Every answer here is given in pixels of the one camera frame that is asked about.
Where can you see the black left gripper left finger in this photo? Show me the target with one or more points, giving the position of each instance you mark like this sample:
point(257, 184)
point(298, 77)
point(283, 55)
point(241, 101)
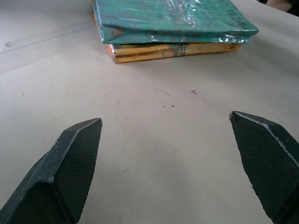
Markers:
point(58, 177)

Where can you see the green plastic-wrapped packet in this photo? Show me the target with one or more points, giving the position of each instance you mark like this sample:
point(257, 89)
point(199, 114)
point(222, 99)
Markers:
point(163, 21)

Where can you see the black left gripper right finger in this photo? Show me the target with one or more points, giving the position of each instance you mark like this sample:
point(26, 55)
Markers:
point(268, 163)

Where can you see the orange paperback book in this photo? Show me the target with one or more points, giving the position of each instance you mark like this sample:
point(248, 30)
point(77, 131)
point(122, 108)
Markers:
point(172, 53)

